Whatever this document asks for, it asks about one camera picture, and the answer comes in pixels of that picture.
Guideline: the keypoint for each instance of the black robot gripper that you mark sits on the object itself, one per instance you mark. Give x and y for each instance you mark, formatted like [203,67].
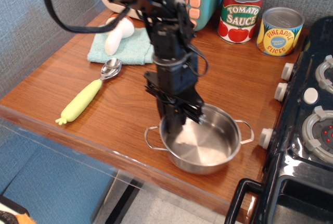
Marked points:
[173,86]

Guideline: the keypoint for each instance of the stainless steel pot with handles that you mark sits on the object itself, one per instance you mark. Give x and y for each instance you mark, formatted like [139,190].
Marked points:
[206,148]

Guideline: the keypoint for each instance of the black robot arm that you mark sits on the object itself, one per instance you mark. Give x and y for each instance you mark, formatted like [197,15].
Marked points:
[170,32]

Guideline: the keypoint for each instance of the light blue folded cloth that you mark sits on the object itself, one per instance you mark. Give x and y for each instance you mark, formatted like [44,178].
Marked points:
[135,50]

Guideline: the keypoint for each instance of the white plush mushroom toy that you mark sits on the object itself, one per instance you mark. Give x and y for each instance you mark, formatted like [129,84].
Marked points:
[124,29]

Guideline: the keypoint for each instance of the teal toy microwave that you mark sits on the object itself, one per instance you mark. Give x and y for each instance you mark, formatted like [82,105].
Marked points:
[200,0]

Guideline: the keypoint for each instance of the tomato sauce can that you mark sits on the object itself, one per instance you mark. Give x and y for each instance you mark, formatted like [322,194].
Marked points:
[238,20]

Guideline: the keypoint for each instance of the pineapple slices can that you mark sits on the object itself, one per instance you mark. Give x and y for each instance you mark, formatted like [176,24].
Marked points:
[279,31]

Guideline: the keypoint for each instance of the black toy stove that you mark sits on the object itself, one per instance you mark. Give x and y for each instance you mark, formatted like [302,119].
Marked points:
[297,174]

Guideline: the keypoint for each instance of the orange object at corner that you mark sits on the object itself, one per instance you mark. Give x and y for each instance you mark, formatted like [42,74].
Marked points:
[9,218]

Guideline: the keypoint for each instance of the spoon with yellow-green handle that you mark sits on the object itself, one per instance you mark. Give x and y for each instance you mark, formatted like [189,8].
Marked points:
[70,113]

